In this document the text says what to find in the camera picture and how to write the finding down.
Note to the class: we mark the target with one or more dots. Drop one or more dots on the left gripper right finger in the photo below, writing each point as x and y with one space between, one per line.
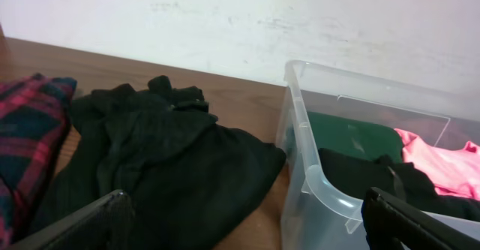
391 223

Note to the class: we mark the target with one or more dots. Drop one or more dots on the large black garment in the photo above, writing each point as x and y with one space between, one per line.
191 180

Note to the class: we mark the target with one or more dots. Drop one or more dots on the dark green garment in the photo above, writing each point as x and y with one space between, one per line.
364 140

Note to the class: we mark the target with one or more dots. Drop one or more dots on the clear plastic storage bin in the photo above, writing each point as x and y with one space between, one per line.
316 215

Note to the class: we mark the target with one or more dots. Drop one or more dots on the red navy plaid garment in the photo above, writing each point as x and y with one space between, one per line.
33 125

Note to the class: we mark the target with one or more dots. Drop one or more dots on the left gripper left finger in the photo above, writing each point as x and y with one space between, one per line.
103 224

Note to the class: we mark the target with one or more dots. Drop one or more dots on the pink garment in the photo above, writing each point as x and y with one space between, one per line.
452 172

